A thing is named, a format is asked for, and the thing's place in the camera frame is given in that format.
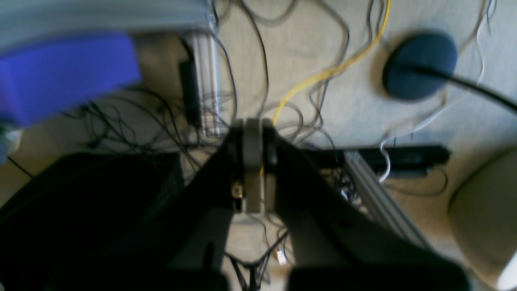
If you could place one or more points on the silver aluminium rail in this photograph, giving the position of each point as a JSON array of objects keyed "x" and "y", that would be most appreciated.
[{"x": 381, "y": 206}]

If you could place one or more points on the black power strip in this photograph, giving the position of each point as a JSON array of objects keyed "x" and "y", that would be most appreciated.
[{"x": 406, "y": 162}]

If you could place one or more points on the dark round stand base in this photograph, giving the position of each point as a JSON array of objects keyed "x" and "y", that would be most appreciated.
[{"x": 413, "y": 71}]

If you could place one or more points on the blue box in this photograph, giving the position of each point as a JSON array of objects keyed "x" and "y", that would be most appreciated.
[{"x": 41, "y": 79}]

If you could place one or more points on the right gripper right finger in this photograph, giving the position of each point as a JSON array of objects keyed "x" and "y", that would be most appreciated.
[{"x": 336, "y": 247}]

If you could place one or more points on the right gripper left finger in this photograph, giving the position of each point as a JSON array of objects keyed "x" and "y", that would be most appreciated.
[{"x": 178, "y": 248}]

